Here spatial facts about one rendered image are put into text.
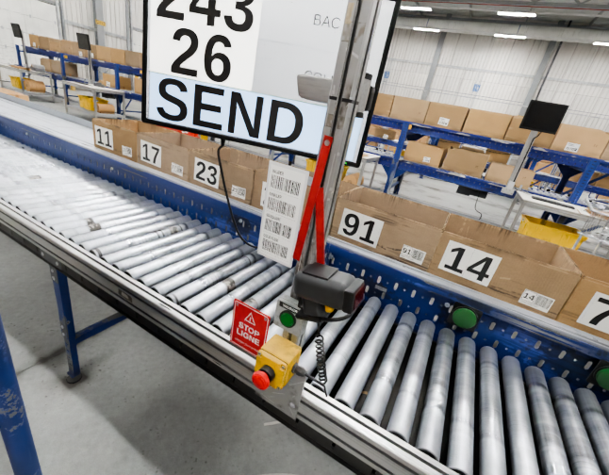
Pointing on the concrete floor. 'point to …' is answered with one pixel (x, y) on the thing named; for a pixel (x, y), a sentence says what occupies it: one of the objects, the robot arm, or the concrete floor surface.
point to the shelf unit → (7, 397)
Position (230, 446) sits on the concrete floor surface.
